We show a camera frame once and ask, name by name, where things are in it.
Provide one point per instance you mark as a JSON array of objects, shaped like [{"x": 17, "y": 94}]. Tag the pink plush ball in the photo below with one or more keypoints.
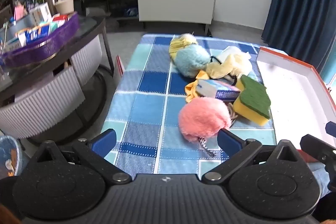
[{"x": 202, "y": 116}]

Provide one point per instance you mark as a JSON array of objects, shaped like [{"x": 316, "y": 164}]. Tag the round dark coffee table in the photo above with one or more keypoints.
[{"x": 39, "y": 98}]

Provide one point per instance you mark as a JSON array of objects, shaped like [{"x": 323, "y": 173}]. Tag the colourful tissue pack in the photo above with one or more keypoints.
[{"x": 218, "y": 88}]

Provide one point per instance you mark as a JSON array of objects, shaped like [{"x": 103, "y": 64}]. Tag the group of packets in tray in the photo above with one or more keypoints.
[{"x": 34, "y": 29}]

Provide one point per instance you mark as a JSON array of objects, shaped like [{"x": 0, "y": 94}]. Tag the yellow cloth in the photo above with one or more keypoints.
[{"x": 191, "y": 90}]

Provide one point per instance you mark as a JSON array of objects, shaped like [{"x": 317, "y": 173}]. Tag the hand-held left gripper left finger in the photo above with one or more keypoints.
[{"x": 105, "y": 141}]

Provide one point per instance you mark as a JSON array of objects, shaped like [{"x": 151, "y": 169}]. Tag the red white flat box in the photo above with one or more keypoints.
[{"x": 119, "y": 65}]

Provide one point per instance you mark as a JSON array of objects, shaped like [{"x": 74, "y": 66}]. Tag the purple tray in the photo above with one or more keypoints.
[{"x": 44, "y": 49}]

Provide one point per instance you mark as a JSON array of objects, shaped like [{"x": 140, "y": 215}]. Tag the dark blue curtain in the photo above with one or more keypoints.
[{"x": 302, "y": 3}]

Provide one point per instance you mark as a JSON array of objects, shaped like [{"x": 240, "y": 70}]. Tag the cream scrunchie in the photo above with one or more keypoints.
[{"x": 231, "y": 65}]

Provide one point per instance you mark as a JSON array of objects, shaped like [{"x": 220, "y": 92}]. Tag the yellow striped towel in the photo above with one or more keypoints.
[{"x": 181, "y": 41}]

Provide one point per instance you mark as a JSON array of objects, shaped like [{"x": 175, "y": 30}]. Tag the white box with orange edge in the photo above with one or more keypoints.
[{"x": 288, "y": 92}]

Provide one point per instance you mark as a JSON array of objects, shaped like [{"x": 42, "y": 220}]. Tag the light blue plush ball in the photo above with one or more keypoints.
[{"x": 191, "y": 60}]

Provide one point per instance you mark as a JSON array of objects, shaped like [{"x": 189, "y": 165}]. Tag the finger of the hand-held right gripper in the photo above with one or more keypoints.
[
  {"x": 319, "y": 146},
  {"x": 331, "y": 129}
]

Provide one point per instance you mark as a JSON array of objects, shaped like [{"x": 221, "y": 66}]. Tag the yellow green sponge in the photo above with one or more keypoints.
[{"x": 254, "y": 98}]

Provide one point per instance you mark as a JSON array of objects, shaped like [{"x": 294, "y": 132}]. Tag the steel tumbler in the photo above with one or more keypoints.
[{"x": 49, "y": 1}]

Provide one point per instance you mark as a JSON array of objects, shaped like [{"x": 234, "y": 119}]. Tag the white face mask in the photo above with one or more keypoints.
[{"x": 227, "y": 52}]

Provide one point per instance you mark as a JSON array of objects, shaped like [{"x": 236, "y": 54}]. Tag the white paper cup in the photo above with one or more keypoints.
[{"x": 64, "y": 5}]

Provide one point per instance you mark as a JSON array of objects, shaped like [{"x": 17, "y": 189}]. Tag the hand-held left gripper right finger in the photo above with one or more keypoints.
[{"x": 228, "y": 141}]

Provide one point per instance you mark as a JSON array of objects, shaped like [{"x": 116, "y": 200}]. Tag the white tv cabinet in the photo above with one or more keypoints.
[{"x": 173, "y": 7}]

